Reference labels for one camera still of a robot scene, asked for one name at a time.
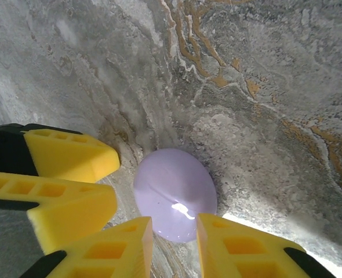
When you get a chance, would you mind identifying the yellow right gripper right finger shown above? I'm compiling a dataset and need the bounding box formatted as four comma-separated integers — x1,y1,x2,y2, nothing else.
196,213,339,278

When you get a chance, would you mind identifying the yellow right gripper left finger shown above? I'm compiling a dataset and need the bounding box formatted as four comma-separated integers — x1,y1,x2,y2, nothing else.
19,216,154,278

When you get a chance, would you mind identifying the purple earbud charging case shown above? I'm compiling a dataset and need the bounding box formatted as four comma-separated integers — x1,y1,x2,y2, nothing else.
133,148,218,244

